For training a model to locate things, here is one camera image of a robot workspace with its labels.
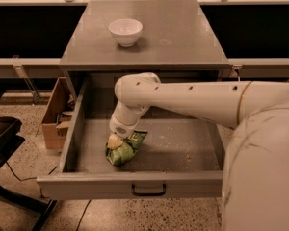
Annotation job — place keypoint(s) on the black drawer handle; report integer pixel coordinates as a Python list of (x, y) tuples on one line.
[(149, 191)]

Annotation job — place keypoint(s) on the brown cardboard box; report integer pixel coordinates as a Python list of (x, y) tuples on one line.
[(57, 117)]

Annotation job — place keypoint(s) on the white ceramic bowl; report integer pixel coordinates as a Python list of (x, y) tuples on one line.
[(126, 31)]

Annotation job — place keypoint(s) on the grey open top drawer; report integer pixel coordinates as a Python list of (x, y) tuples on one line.
[(184, 153)]

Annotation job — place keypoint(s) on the green jalapeno chip bag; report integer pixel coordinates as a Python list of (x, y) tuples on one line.
[(127, 150)]

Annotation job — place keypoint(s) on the black chair frame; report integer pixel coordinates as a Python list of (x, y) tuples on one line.
[(28, 162)]

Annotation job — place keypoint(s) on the grey cabinet with counter top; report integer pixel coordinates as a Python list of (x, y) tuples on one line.
[(176, 36)]

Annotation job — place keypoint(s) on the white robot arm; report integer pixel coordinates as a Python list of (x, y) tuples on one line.
[(255, 190)]

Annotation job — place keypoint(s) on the grey metal railing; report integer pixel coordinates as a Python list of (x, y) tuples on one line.
[(253, 34)]

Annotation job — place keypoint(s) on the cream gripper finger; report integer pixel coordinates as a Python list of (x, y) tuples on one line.
[(114, 141)]

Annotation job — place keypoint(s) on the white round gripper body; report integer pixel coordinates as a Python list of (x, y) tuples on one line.
[(121, 129)]

